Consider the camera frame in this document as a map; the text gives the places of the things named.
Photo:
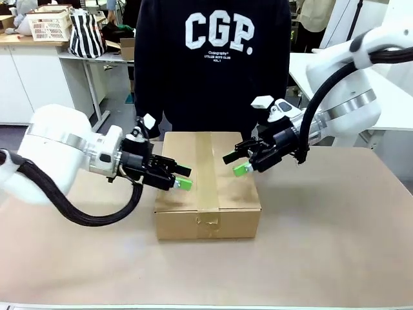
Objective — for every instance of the white plastic bag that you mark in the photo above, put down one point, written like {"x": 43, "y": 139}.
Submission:
{"x": 22, "y": 19}

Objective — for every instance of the person in dark sweatshirt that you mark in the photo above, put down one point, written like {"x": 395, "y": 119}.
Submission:
{"x": 209, "y": 80}

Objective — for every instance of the white metal-legged table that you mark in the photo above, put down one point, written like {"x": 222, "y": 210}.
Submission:
{"x": 96, "y": 59}

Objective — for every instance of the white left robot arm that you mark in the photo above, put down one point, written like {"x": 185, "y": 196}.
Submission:
{"x": 55, "y": 151}

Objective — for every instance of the small open cardboard box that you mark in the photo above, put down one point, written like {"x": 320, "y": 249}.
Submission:
{"x": 128, "y": 50}

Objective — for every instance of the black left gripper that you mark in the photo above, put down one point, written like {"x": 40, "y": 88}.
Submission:
{"x": 142, "y": 161}

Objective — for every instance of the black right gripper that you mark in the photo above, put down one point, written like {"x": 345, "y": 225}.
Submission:
{"x": 279, "y": 145}

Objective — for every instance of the person in beige top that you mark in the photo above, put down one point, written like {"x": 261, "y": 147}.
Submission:
{"x": 317, "y": 14}

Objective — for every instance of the brown packing tape strip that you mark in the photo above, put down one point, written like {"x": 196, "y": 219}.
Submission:
{"x": 208, "y": 181}

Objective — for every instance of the flat cardboard box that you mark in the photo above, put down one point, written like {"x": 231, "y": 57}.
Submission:
{"x": 6, "y": 22}

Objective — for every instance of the large brown cardboard box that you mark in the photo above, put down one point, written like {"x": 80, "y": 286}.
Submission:
{"x": 180, "y": 223}

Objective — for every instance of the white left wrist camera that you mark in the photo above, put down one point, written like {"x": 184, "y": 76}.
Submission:
{"x": 149, "y": 121}

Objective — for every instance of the dark clothing pile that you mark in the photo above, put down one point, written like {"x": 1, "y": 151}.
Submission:
{"x": 117, "y": 32}

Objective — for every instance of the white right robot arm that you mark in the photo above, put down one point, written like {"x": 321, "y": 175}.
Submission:
{"x": 342, "y": 97}

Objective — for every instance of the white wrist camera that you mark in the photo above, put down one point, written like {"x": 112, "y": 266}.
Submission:
{"x": 149, "y": 121}
{"x": 262, "y": 101}

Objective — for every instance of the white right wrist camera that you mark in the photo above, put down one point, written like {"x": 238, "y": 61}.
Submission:
{"x": 262, "y": 101}

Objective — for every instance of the white plastic lattice basket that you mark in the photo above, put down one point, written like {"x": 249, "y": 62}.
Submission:
{"x": 48, "y": 27}

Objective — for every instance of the black white striped bag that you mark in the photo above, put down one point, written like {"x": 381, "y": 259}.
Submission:
{"x": 87, "y": 35}

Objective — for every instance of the wooden-topped white cabinet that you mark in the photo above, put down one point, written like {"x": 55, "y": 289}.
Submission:
{"x": 26, "y": 80}

